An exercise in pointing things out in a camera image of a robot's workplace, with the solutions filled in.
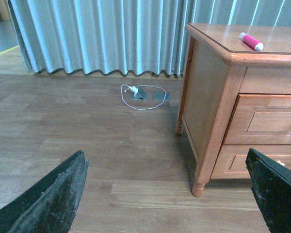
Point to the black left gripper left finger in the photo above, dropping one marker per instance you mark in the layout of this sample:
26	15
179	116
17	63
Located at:
50	205

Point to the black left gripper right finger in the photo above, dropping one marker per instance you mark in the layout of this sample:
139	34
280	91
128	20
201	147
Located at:
271	187

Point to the pink marker with white caps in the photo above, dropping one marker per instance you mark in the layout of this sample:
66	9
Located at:
251	42

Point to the wooden nightstand cabinet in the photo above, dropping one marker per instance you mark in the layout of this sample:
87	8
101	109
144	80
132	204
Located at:
219	67

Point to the white plug adapter on floor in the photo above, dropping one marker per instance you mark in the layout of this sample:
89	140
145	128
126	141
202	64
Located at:
133	89

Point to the open metal floor socket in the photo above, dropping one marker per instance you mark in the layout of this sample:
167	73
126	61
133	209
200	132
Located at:
140	95

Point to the closed metal floor socket plate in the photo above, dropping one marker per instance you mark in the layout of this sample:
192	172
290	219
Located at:
161	96

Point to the grey pleated curtain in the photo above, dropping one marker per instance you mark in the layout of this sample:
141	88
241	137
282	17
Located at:
126	35

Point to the wooden post in corner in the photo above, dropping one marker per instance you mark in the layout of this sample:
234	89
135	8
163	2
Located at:
4	11

